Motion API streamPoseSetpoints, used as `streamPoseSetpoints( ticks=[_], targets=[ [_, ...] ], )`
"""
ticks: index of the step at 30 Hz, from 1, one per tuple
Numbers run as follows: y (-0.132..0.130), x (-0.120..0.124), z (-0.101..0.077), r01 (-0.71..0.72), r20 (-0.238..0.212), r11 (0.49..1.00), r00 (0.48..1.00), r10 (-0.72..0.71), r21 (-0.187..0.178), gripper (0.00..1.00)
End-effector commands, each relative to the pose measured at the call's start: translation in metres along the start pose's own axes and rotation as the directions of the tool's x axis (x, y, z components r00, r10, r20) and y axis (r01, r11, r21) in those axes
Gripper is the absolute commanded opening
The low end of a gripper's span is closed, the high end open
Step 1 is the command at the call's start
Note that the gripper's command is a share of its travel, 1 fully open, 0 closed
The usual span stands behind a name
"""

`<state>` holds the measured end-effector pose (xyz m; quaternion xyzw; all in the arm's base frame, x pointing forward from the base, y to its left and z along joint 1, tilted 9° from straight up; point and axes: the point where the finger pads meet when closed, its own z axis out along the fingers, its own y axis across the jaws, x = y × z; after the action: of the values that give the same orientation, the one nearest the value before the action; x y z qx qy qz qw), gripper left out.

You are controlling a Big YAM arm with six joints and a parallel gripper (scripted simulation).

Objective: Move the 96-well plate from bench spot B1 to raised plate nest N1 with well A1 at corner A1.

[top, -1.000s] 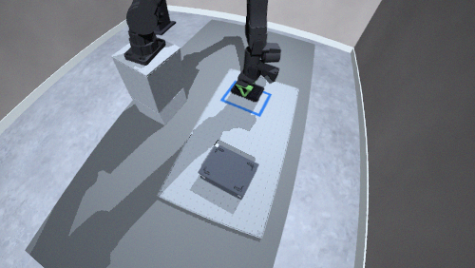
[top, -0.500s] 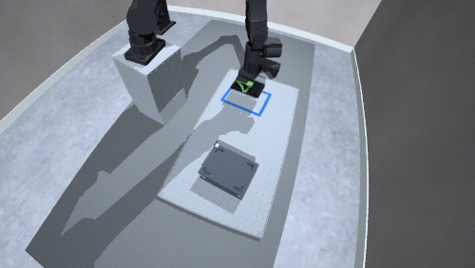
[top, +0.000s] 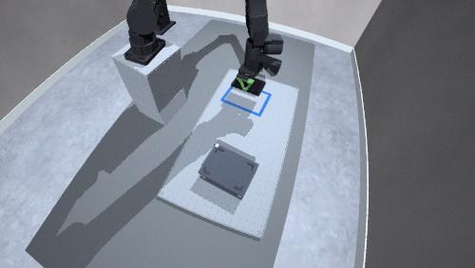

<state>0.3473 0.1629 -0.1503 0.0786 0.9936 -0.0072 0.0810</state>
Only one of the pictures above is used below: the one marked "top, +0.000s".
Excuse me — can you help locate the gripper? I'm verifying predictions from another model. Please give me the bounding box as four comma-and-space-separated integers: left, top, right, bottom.
237, 53, 264, 91

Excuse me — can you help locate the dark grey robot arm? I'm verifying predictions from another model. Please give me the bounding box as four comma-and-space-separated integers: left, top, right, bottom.
124, 0, 284, 77

